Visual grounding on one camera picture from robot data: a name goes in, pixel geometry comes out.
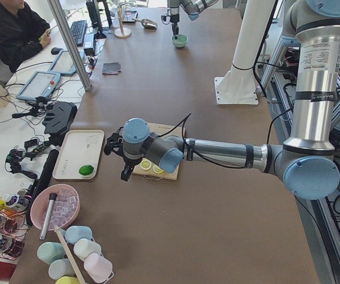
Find pink bowl with ice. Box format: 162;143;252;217
30;184;80;231

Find pastel green cup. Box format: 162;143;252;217
37;242;65;265

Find person in black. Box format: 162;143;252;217
0;1;51;73

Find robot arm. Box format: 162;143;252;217
161;0;217;40
104;1;340;200

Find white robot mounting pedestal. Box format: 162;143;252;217
215;0;277;105

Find cream tray with bear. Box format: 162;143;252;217
52;130;104;180

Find blue teach pendant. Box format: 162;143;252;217
48;50;76;76
16;71;61;101

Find pastel pink cup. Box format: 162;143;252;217
83;253;113;283

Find metal tube in bowl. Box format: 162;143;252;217
39;193;57;241

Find grey folded cloth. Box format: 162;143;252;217
102;62;121;75

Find pastel white cup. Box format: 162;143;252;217
73;238;102;261

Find pastel blue cup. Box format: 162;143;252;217
65;225;93;244

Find black keyboard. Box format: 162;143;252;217
70;20;87;47

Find aluminium frame post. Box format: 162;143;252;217
47;0;92;91

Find near blue teach pendant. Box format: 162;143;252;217
16;71;61;101

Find metal scoop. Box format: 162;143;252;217
133;18;158;30

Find green lime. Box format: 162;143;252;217
78;164;95;176

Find bamboo cutting board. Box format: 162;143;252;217
133;122;179;180

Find far blue teach pendant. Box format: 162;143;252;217
48;50;76;76

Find single lemon slice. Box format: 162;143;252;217
140;159;153;171

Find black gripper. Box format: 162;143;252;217
103;127;134;182
161;14;180;40

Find black headset device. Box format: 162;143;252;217
42;102;77;146

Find light green bowl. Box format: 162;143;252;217
171;34;188;48

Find wooden cup stand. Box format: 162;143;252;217
114;1;131;38

